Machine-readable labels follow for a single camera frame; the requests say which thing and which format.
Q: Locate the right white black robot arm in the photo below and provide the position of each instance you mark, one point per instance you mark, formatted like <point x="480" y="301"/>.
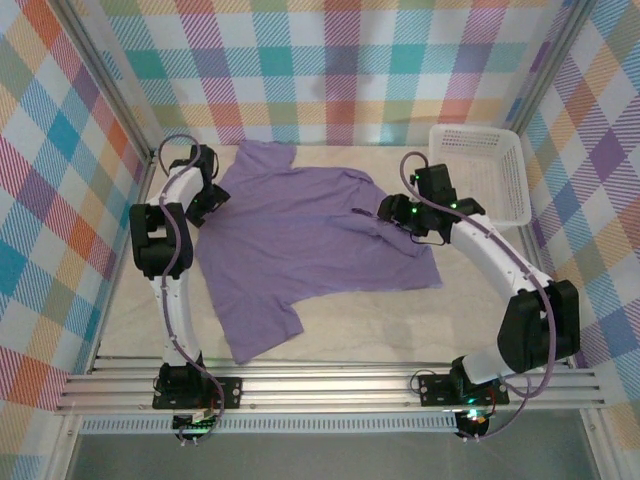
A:
<point x="495" y="255"/>

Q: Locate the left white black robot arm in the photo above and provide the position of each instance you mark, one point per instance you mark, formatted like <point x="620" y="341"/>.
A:
<point x="175" y="310"/>

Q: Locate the aluminium corner post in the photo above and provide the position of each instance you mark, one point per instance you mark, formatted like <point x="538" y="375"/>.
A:
<point x="107" y="82"/>
<point x="550" y="65"/>

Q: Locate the white plastic mesh basket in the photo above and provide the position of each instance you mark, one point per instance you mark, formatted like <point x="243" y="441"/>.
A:
<point x="480" y="165"/>

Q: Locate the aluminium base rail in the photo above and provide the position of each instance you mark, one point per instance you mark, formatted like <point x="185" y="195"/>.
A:
<point x="325" y="390"/>

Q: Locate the small controller circuit board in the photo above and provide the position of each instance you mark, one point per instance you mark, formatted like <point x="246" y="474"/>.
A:
<point x="192" y="425"/>
<point x="472" y="422"/>

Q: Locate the purple t-shirt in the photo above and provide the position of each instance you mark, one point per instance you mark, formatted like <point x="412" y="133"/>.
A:
<point x="300" y="225"/>

